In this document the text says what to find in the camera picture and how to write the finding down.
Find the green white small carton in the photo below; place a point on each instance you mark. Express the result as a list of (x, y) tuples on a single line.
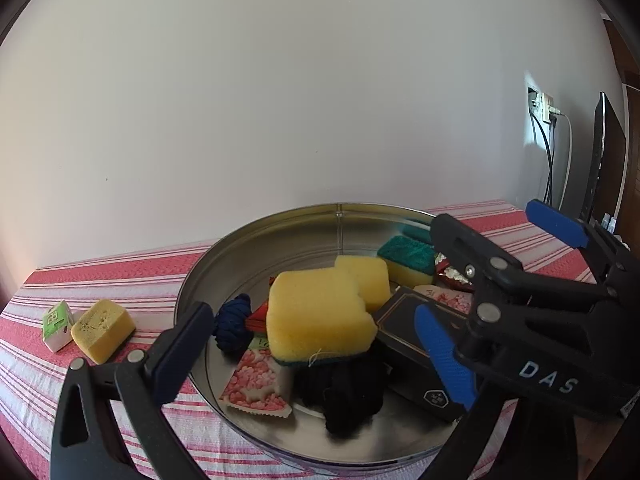
[(57, 325)]

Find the red snack packet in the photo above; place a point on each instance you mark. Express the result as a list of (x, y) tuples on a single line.
[(256, 321)]

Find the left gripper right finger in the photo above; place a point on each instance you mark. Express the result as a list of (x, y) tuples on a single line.
[(540, 442)]

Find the dark fuzzy cloth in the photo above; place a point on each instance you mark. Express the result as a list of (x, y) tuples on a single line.
[(348, 391)]

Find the black flat monitor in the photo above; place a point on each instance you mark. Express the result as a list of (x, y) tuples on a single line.
[(606, 174)]

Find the green yellow sponge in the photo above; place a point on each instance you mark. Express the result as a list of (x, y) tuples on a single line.
[(315, 315), (409, 262), (371, 275)]

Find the pink floral packet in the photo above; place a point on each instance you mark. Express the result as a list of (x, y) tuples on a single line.
[(259, 386)]

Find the red striped tablecloth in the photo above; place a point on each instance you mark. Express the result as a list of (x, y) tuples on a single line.
[(141, 290)]

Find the wall power socket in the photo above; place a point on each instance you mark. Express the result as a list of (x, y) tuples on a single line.
[(540, 103)]

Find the blue knitted yarn item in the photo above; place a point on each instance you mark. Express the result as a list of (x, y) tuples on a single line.
[(230, 332)]

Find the black card box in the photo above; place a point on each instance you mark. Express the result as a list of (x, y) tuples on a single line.
[(410, 371)]

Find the round metal cookie tin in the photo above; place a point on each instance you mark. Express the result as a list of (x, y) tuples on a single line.
[(247, 261)]

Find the yellow sponge block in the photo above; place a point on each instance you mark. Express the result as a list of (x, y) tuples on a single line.
[(102, 329)]

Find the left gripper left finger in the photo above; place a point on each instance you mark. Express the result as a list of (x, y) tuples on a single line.
[(86, 441)]

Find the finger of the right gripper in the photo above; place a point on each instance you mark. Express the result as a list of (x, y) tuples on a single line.
[(499, 278), (604, 254)]

